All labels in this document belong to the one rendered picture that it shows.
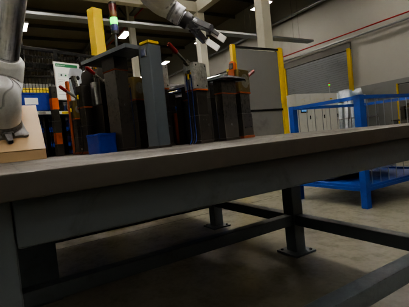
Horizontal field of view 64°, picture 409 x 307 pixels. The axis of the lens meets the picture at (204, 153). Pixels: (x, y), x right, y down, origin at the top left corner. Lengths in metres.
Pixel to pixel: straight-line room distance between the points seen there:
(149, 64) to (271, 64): 4.00
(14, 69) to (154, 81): 0.74
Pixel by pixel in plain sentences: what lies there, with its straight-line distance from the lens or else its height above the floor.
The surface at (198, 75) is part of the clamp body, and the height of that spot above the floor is 1.00.
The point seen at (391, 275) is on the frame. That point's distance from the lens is 1.27.
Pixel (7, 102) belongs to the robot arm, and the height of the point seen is 0.97.
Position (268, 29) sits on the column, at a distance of 9.82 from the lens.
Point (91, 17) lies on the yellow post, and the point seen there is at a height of 1.91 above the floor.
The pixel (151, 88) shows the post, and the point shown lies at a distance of 1.44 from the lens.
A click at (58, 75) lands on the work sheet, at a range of 2.97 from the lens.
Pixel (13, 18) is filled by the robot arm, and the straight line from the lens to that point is 1.77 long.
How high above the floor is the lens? 0.72
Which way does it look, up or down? 3 degrees down
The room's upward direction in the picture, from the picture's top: 6 degrees counter-clockwise
